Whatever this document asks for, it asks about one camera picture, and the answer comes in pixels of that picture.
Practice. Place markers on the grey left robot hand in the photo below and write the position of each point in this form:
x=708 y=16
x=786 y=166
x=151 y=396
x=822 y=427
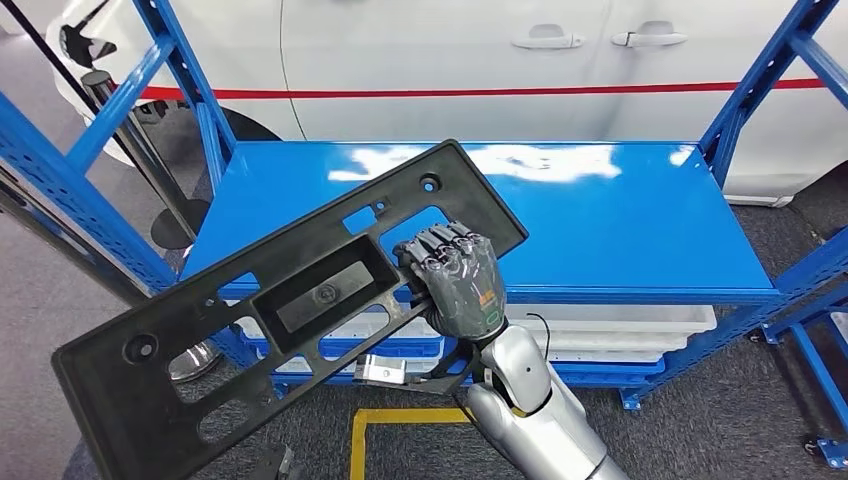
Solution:
x=277 y=464

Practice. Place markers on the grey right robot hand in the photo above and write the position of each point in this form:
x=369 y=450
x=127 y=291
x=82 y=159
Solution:
x=464 y=291

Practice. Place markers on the black plastic panel part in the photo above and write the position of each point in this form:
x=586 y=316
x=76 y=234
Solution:
x=132 y=424

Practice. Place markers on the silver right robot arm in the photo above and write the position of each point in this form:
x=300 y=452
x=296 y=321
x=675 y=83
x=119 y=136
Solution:
x=536 y=424

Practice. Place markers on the blue metal shelf rack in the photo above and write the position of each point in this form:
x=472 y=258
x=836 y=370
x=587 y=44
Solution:
x=629 y=225

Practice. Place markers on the blue wheeled shelf rack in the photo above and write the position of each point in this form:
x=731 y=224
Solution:
x=815 y=371

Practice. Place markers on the white car red stripe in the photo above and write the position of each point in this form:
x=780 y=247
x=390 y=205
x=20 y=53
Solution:
x=464 y=53

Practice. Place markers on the black round stanchion base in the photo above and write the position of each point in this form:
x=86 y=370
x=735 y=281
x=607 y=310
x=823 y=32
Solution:
x=173 y=228

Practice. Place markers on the black stanchion belt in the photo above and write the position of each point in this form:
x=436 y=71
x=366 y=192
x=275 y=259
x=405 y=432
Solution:
x=40 y=43

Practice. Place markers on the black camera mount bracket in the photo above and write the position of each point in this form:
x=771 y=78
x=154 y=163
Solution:
x=444 y=378

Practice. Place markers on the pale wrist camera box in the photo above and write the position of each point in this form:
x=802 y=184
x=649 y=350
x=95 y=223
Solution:
x=381 y=370

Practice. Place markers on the chrome stanchion post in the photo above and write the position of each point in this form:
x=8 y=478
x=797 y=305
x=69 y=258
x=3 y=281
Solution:
x=146 y=159
x=202 y=361

